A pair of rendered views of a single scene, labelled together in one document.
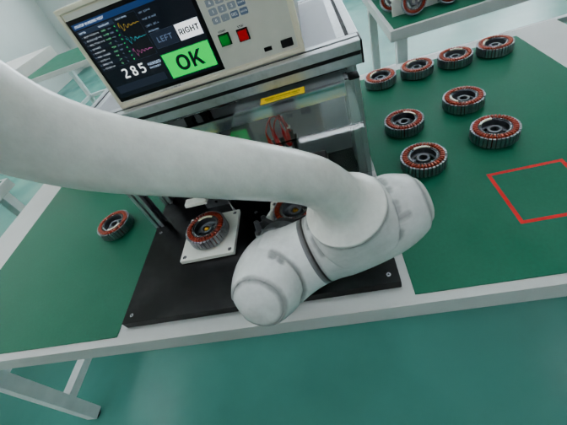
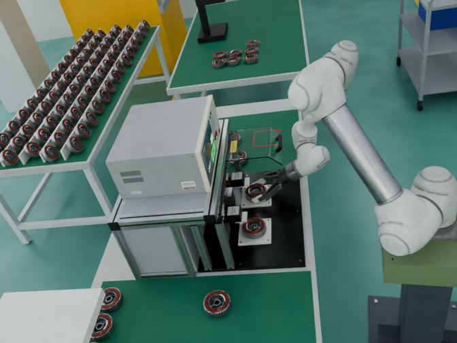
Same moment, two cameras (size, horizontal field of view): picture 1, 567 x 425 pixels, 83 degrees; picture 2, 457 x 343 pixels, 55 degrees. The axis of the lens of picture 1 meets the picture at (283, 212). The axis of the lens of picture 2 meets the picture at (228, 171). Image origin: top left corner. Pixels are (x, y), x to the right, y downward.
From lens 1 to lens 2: 2.03 m
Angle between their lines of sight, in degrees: 67
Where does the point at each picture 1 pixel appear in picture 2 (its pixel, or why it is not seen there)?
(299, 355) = not seen: hidden behind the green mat
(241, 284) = (323, 151)
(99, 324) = (301, 284)
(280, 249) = (311, 146)
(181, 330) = (309, 239)
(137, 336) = (311, 259)
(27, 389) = not seen: outside the picture
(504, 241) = (285, 148)
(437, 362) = not seen: hidden behind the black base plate
